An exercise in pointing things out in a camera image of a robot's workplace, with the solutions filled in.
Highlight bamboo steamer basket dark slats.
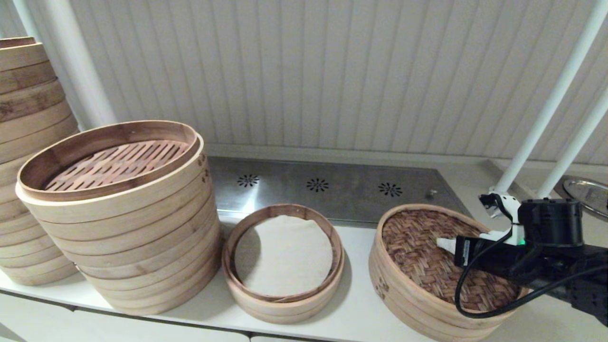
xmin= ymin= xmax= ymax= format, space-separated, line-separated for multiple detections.
xmin=369 ymin=247 xmax=518 ymax=342

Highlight small steamer with paper liner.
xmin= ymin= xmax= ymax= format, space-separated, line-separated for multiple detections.
xmin=221 ymin=204 xmax=345 ymax=325

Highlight white cloth steamer liner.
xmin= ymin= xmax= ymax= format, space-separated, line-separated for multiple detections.
xmin=234 ymin=215 xmax=333 ymax=297

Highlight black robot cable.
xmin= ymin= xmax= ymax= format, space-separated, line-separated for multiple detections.
xmin=455 ymin=233 xmax=608 ymax=319

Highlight thick white pole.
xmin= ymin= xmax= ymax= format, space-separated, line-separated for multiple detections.
xmin=40 ymin=0 xmax=117 ymax=130

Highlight woven bamboo steamer lid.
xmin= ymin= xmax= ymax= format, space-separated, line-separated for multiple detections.
xmin=375 ymin=204 xmax=528 ymax=331

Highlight white cabinet door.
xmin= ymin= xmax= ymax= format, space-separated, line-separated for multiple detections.
xmin=0 ymin=290 xmax=76 ymax=342
xmin=71 ymin=308 xmax=251 ymax=342

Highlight round metal sink basin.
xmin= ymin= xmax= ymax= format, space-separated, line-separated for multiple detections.
xmin=555 ymin=176 xmax=608 ymax=221

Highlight white slanted pole with flange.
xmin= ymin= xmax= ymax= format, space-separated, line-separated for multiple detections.
xmin=489 ymin=0 xmax=608 ymax=198

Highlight stainless steel vented panel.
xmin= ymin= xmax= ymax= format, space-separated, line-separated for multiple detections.
xmin=208 ymin=157 xmax=475 ymax=228

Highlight large bamboo steamer basket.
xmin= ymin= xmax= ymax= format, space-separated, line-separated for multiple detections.
xmin=0 ymin=37 xmax=49 ymax=75
xmin=0 ymin=215 xmax=79 ymax=287
xmin=14 ymin=120 xmax=215 ymax=239
xmin=75 ymin=241 xmax=220 ymax=317
xmin=0 ymin=100 xmax=79 ymax=165
xmin=0 ymin=153 xmax=35 ymax=223
xmin=44 ymin=199 xmax=221 ymax=280
xmin=0 ymin=62 xmax=66 ymax=123

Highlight thin white pole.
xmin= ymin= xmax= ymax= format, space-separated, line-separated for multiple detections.
xmin=10 ymin=0 xmax=36 ymax=44

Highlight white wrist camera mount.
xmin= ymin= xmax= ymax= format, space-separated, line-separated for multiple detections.
xmin=479 ymin=191 xmax=525 ymax=247

